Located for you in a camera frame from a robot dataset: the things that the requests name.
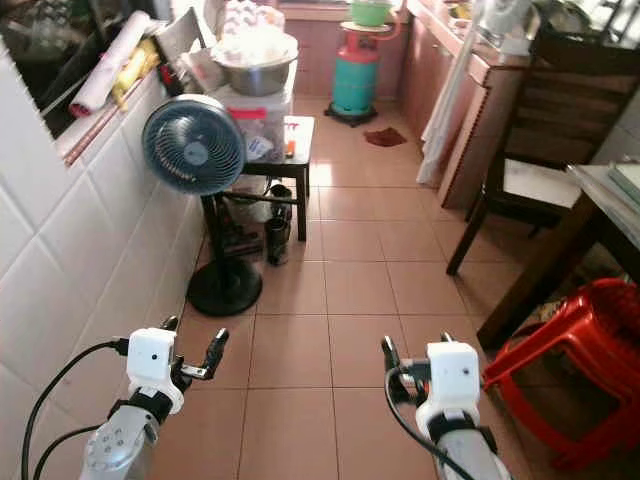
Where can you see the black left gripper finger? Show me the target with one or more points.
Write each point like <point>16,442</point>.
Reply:
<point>169,323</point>
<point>217,350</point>

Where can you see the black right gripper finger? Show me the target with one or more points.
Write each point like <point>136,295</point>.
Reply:
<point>446,338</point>
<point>390,365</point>

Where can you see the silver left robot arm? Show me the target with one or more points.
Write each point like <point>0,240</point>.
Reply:
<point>122,448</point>

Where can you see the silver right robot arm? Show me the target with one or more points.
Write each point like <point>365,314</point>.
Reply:
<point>470,458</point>

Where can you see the dark wooden dining table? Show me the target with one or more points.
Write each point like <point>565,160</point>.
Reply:
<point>540,270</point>

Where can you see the black bottle under side table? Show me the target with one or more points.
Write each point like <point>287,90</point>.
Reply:
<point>277,235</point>

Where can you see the red plastic stool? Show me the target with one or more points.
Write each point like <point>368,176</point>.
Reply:
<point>575,320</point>

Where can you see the blue standing fan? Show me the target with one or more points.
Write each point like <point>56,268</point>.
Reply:
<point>193,148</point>

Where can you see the white hanging cloth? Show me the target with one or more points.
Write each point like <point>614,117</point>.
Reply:
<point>440,130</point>

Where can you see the red floor cloth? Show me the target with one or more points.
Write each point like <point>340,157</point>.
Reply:
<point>385,137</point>

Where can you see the white plastic storage container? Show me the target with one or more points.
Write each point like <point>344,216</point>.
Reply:
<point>260,130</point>

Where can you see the small black side table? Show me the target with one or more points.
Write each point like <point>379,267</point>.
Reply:
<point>300,150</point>

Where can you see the brown kitchen counter cabinet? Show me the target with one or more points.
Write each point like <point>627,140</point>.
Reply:
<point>455,120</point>

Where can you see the dark wooden chair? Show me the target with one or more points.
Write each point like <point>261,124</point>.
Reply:
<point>565,115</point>

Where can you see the yellow plastic packet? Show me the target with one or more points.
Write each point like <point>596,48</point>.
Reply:
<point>135,72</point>

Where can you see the large covered steel bowl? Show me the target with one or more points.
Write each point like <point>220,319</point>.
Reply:
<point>255,76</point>

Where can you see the white rolled paper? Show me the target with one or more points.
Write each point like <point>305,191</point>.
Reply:
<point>110,65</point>

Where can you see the teal gas cylinder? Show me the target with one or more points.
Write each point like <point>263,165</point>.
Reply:
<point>354,82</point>

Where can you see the egg carton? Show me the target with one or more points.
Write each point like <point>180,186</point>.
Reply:
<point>253,14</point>

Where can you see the green plastic basin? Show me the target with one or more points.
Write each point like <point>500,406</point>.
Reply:
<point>370,12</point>

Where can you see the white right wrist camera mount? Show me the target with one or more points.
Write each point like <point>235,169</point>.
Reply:
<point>450,385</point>

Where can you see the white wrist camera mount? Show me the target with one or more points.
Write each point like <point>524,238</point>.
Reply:
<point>153,365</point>
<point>450,385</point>

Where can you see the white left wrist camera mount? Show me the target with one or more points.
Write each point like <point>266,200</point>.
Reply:
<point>153,365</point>

